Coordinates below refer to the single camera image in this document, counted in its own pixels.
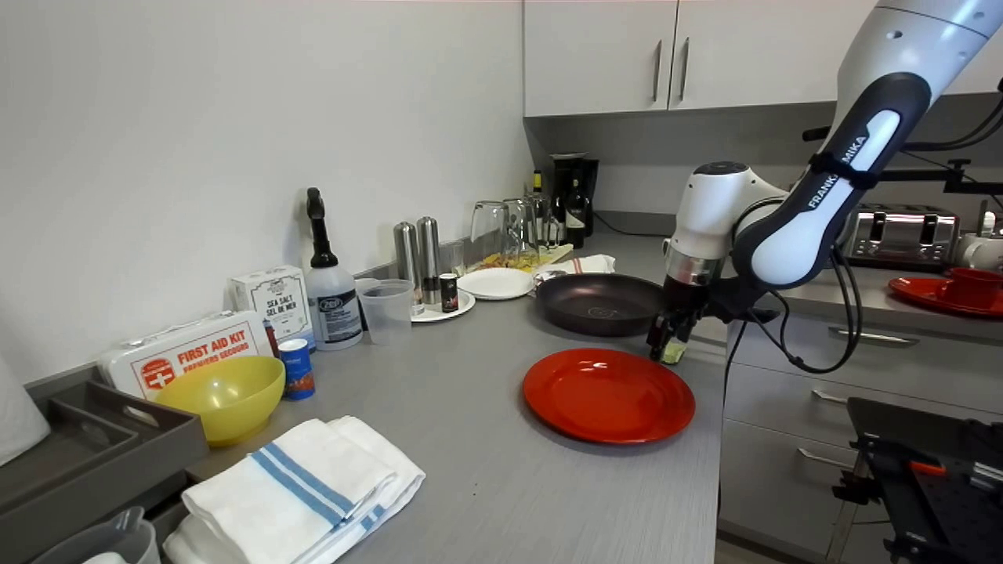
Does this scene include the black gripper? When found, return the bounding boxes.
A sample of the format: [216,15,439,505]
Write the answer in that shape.
[646,279,728,363]

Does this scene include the small yellow sponge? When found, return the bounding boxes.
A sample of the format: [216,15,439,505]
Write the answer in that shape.
[658,336,692,369]

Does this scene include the red dinner plate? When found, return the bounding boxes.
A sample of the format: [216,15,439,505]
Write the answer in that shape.
[520,344,700,452]

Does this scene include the large white plate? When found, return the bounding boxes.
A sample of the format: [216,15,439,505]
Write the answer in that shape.
[456,268,539,303]

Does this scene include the black frying pan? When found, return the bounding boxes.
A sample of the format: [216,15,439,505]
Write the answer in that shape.
[533,274,781,338]

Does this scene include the white towel red stripes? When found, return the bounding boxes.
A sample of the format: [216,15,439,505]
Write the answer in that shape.
[539,252,619,281]

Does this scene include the white base cabinet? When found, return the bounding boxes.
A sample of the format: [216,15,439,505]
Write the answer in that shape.
[719,308,1003,564]

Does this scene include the yellow patterned drying mat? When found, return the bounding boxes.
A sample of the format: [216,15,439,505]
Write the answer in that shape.
[472,243,575,277]

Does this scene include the black coffee machine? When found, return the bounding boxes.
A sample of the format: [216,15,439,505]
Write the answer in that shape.
[546,153,600,252]

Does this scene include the small dark spice bottle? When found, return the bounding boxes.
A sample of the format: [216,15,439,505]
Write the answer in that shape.
[435,271,464,316]

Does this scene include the small white saucer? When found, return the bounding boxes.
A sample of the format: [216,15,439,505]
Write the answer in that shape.
[406,290,478,325]

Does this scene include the silver toaster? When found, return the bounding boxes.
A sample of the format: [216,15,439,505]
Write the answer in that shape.
[841,205,963,274]

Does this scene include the steel spice grinder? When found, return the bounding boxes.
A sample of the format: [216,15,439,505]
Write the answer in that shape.
[416,213,444,308]
[390,221,421,295]

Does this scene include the red dish set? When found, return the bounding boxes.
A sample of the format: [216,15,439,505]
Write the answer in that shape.
[887,268,1003,324]

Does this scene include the clear plastic container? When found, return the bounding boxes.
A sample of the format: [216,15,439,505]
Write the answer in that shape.
[353,277,421,329]

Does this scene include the black tripod stand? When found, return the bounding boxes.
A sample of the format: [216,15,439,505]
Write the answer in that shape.
[830,394,1003,564]

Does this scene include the white kitchen appliance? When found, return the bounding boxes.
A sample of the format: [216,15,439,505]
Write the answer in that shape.
[960,205,1003,277]

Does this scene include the spray bottle black trigger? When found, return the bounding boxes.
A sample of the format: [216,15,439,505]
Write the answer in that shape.
[304,186,366,352]

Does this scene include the small blue can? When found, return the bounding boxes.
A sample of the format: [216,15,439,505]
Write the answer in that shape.
[274,336,318,405]

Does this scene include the white printed box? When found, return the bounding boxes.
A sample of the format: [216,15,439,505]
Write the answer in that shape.
[229,268,313,342]

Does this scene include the white towel blue stripes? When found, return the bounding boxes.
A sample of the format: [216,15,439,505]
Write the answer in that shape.
[160,415,430,564]

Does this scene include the yellow plastic bowl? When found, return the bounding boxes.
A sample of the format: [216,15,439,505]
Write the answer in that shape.
[154,353,289,452]

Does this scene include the white first aid kit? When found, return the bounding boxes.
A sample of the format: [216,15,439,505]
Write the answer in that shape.
[102,308,274,400]

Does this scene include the grey plastic tray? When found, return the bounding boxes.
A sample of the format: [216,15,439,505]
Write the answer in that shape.
[0,360,210,564]

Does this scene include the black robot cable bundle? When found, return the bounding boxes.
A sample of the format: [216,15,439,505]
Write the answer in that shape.
[719,197,868,463]

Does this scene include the silver drawer handle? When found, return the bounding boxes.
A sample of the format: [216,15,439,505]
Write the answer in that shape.
[806,383,852,412]
[828,324,922,352]
[792,444,841,474]

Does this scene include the black arm strap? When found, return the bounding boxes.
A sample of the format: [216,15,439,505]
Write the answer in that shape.
[809,152,877,196]

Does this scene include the silver wall cabinet handle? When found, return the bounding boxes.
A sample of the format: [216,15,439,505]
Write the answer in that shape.
[674,36,692,108]
[646,38,667,108]

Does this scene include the white wall cabinet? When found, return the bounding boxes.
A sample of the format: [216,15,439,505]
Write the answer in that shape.
[520,0,1003,119]

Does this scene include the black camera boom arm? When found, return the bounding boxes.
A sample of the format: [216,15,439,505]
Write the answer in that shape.
[799,123,1003,202]

